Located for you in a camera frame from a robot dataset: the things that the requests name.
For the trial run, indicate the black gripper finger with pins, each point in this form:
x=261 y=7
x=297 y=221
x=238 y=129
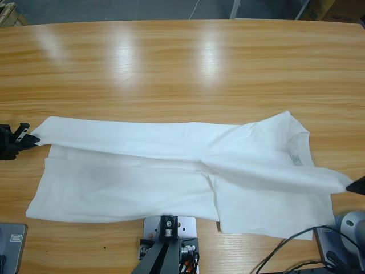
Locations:
x=358 y=186

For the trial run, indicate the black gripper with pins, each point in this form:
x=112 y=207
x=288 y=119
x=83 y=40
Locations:
x=11 y=142

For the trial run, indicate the white t-shirt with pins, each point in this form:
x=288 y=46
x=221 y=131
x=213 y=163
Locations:
x=142 y=171

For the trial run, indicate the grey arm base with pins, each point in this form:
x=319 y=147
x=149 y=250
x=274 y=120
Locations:
x=12 y=242
x=353 y=228

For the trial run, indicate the wooden crate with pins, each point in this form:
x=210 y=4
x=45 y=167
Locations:
x=11 y=11

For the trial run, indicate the cardboard box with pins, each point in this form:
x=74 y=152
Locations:
x=336 y=10

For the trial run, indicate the orange clamp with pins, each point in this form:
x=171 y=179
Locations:
x=186 y=264

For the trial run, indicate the dark camera post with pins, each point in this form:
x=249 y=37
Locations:
x=159 y=257

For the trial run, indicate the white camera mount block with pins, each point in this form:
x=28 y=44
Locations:
x=186 y=228

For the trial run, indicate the white metal frame leg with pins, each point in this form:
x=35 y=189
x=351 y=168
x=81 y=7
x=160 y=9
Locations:
x=303 y=8
x=236 y=8

